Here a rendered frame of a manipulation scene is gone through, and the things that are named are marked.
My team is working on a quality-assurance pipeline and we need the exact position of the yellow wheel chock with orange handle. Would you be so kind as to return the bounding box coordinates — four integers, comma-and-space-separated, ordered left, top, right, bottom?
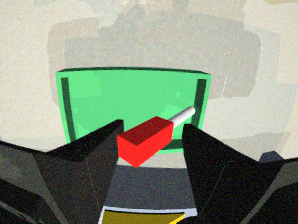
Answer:
101, 209, 185, 224

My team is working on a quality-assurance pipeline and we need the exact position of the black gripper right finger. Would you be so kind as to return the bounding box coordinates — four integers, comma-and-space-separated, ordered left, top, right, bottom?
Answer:
181, 123, 298, 224

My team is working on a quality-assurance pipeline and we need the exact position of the red-headed pin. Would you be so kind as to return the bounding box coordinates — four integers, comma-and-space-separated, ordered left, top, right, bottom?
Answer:
117, 107, 196, 168

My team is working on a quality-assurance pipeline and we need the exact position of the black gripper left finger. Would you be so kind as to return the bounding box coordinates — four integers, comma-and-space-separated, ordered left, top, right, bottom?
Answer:
0, 120, 124, 224

